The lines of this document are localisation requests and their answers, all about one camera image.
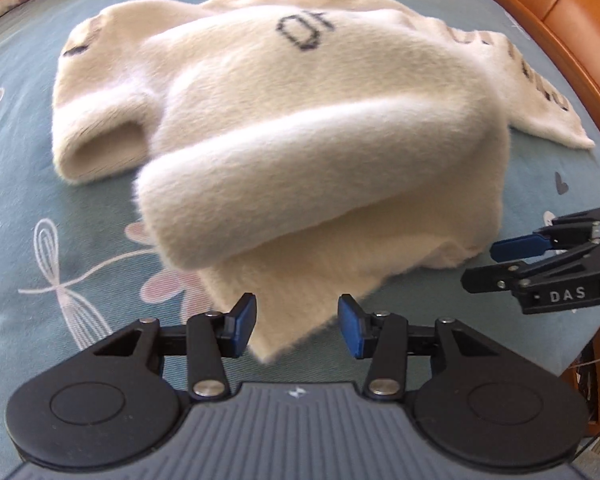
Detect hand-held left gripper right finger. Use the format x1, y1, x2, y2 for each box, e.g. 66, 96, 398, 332
337, 294, 501, 403

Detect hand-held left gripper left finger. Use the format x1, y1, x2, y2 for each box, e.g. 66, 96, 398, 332
94, 292, 257, 401

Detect wooden headboard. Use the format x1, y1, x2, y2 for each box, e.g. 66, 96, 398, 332
450, 0, 600, 171

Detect cream fuzzy sweater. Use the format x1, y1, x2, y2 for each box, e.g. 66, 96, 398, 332
52, 0, 597, 365

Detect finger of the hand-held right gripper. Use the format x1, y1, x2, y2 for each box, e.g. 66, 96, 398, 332
461, 240, 600, 295
491, 203, 600, 263

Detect blue floral bed sheet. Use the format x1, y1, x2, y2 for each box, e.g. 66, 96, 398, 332
0, 0, 600, 480

